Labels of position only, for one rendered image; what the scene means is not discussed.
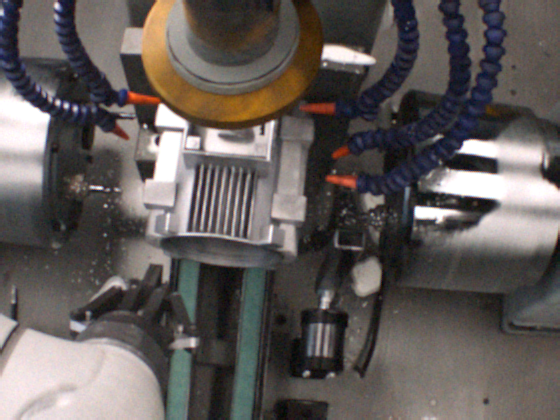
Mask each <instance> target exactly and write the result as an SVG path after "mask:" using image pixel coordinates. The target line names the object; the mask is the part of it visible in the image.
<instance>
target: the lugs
mask: <svg viewBox="0 0 560 420"><path fill-rule="evenodd" d="M155 222H156V225H155V233H158V234H162V235H165V236H176V235H179V228H180V216H177V215H174V214H171V213H164V214H158V215H156V219H155ZM284 238H285V230H284V229H281V228H279V227H276V226H273V225H266V226H261V227H260V233H259V241H258V244H259V245H261V246H264V247H267V248H270V249H278V248H283V247H284ZM163 255H165V256H168V257H171V258H174V259H182V258H183V257H179V256H176V255H173V254H171V253H169V252H167V251H165V250H163ZM279 266H280V263H276V264H274V265H269V266H258V267H260V268H263V269H266V270H270V269H278V268H279Z"/></svg>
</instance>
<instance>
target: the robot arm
mask: <svg viewBox="0 0 560 420"><path fill-rule="evenodd" d="M163 272H164V271H163V265H162V264H153V263H150V265H149V267H148V269H147V270H146V272H145V276H144V278H143V280H138V279H135V278H130V283H129V288H128V289H123V287H122V286H121V285H117V284H116V285H112V286H111V287H110V288H109V289H108V290H105V291H104V292H103V293H102V294H100V296H98V297H95V299H94V300H92V301H91V302H90V303H88V304H86V306H84V307H82V308H77V309H75V310H72V311H71V312H70V326H71V329H70V336H71V337H74V338H75V339H74V340H75V341H74V342H73V341H67V340H62V339H59V338H57V337H54V336H51V335H48V334H44V333H42V332H39V331H36V330H34V329H31V328H29V327H26V326H25V325H22V324H19V323H16V322H15V321H13V320H11V319H9V318H7V317H6V316H4V315H2V314H1V313H0V420H165V410H164V408H163V403H164V398H165V391H166V388H167V386H168V378H169V367H168V362H167V357H169V356H172V355H174V351H175V349H179V350H182V349H183V350H184V351H185V352H187V353H188V354H191V355H192V354H193V355H194V354H197V353H198V352H199V342H200V333H199V331H200V329H199V328H198V327H197V326H196V325H195V324H194V323H193V322H191V320H190V317H189V315H188V311H187V308H186V305H185V302H184V300H183V297H182V295H181V294H179V293H171V294H170V295H169V288H168V284H167V283H163ZM139 306H140V310H141V311H143V312H142V314H141V315H138V313H139ZM164 312H168V313H169V319H170V322H171V324H172V327H173V330H174V332H175V334H173V333H171V332H170V331H169V330H168V329H166V328H165V327H163V326H162V325H161V319H162V318H163V319H164Z"/></svg>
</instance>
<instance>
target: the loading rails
mask: <svg viewBox="0 0 560 420"><path fill-rule="evenodd" d="M205 265H206V263H204V262H202V263H201V262H199V261H193V260H190V259H186V258H182V259H174V258H171V259H170V266H169V274H168V280H166V282H165V283H167V284H168V288H169V295H170V294H171V293H179V294H181V295H182V297H183V300H184V302H185V305H186V308H187V311H188V315H189V317H190V320H191V322H193V323H194V324H195V325H196V326H197V327H198V328H200V320H201V312H202V296H203V289H204V280H205V273H206V266H205ZM267 272H268V278H267ZM275 272H276V269H270V270H266V269H263V268H260V267H249V268H248V267H245V271H244V281H243V289H242V307H241V316H240V324H239V333H238V341H236V340H227V339H217V338H208V337H200V342H199V352H198V353H197V354H194V355H193V354H192V355H191V354H188V353H187V352H185V351H184V350H183V349H182V350H179V349H175V351H174V355H172V356H169V357H167V362H168V367H169V378H168V386H167V388H166V391H165V398H164V403H163V408H164V410H165V420H192V408H193V402H194V396H193V394H194V387H195V379H196V377H195V372H196V365H201V366H205V367H212V368H221V369H230V370H235V374H234V382H235V383H234V391H233V398H232V407H231V411H232V414H231V420H253V417H254V420H283V413H276V412H267V411H263V403H264V395H265V377H266V368H267V362H271V357H268V349H269V340H270V334H271V335H284V336H291V335H292V326H293V316H294V309H285V308H276V307H273V302H274V298H275V299H277V293H274V292H275V283H276V276H275ZM266 282H267V288H266ZM265 291H266V297H265ZM264 301H265V307H264ZM263 310H264V316H263ZM262 320H263V325H262ZM161 322H164V323H163V327H165V328H166V329H168V330H169V331H170V332H171V333H173V334H175V332H174V330H173V327H172V324H171V322H170V319H169V313H168V312H164V319H163V318H162V319H161ZM261 329H262V334H261ZM260 338H261V344H260ZM259 347H260V353H259ZM259 356H260V361H259ZM258 365H259V370H258ZM257 374H258V379H257ZM256 383H257V388H256ZM255 391H256V396H255ZM254 400H255V405H254ZM254 408H255V413H254Z"/></svg>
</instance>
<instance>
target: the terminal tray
mask: <svg viewBox="0 0 560 420"><path fill-rule="evenodd" d="M190 124H191V123H190V122H188V121H186V128H185V134H184V141H183V148H182V155H183V160H184V165H185V170H190V169H194V166H195V165H197V169H202V165H203V166H204V169H209V165H211V167H212V168H217V166H218V165H219V167H220V169H225V166H227V170H232V167H234V171H240V168H242V172H245V173H248V169H249V170H250V174H254V175H255V174H256V171H258V176H261V177H264V178H268V174H272V168H273V159H274V152H275V143H276V132H277V119H276V120H274V121H272V122H270V123H267V124H266V126H265V135H264V136H263V135H259V132H261V130H260V127H262V126H259V127H255V128H251V129H245V130H236V131H225V130H215V129H210V128H206V127H199V126H197V125H195V130H193V131H192V129H191V128H190V127H189V125H190ZM192 140H196V141H197V145H196V146H195V147H191V144H190V142H191V141H192ZM258 147H263V148H264V152H263V153H262V154H259V153H257V148H258Z"/></svg>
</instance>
